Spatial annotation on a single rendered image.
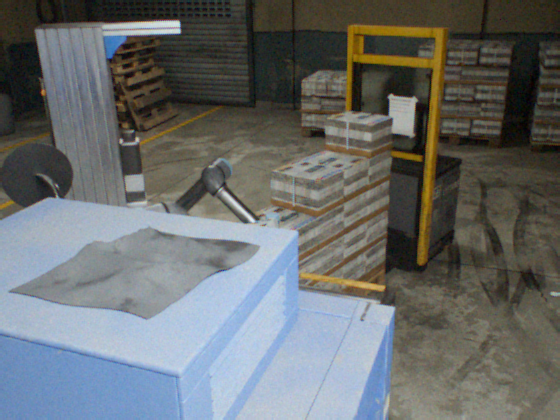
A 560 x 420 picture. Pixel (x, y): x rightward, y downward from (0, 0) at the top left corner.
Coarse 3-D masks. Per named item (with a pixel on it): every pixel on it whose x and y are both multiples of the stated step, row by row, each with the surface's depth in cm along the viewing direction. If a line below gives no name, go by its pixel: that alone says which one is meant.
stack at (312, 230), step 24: (264, 216) 354; (288, 216) 353; (312, 216) 352; (336, 216) 367; (360, 216) 391; (312, 240) 351; (336, 240) 373; (360, 240) 398; (312, 264) 356; (336, 264) 380; (360, 264) 406; (336, 288) 389; (360, 288) 415
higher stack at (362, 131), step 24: (336, 120) 391; (360, 120) 387; (384, 120) 385; (336, 144) 397; (360, 144) 385; (384, 144) 393; (384, 168) 401; (384, 192) 410; (384, 216) 418; (384, 240) 426
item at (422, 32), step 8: (360, 32) 419; (368, 32) 415; (376, 32) 411; (384, 32) 407; (392, 32) 403; (400, 32) 399; (408, 32) 396; (416, 32) 392; (424, 32) 388; (432, 32) 385
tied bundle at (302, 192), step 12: (276, 180) 362; (288, 180) 356; (300, 180) 349; (324, 180) 346; (336, 180) 356; (276, 192) 365; (288, 192) 359; (300, 192) 352; (312, 192) 346; (324, 192) 349; (336, 192) 360; (300, 204) 355; (312, 204) 349; (324, 204) 352
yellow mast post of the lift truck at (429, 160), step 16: (432, 80) 394; (432, 96) 397; (432, 112) 401; (432, 128) 404; (432, 144) 409; (432, 160) 414; (432, 176) 421; (432, 192) 427; (416, 240) 444; (416, 256) 448
